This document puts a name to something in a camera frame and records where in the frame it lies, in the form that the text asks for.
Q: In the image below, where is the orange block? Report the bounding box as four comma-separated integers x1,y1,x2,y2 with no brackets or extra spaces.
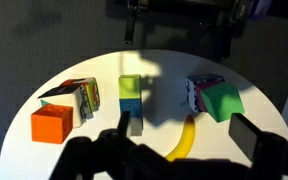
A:
30,103,75,145

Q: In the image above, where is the black clamp stand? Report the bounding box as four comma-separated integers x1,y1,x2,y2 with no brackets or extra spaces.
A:
123,0,142,46

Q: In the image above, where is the gray block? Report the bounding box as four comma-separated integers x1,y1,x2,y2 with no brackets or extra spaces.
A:
129,117,144,137

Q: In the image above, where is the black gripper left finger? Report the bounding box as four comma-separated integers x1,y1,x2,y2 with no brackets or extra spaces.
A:
116,110,132,138

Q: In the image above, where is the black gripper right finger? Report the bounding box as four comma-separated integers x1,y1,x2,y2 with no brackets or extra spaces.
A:
228,112,265,162

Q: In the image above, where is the green block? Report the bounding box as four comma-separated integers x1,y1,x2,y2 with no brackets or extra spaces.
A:
200,81,246,124

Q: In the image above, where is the white cube with black print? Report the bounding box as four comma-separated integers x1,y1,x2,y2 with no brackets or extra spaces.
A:
37,83,95,129

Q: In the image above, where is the multicolour printed cube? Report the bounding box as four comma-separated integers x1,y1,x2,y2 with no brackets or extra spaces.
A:
59,76,101,113

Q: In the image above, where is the yellow banana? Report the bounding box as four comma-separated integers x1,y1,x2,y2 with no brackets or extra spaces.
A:
164,114,197,163

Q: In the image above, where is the white blue patterned block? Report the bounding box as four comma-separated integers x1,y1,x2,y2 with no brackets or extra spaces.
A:
185,73,225,114

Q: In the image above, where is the yellow-green block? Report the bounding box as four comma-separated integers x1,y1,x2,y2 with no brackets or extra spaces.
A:
117,74,142,100

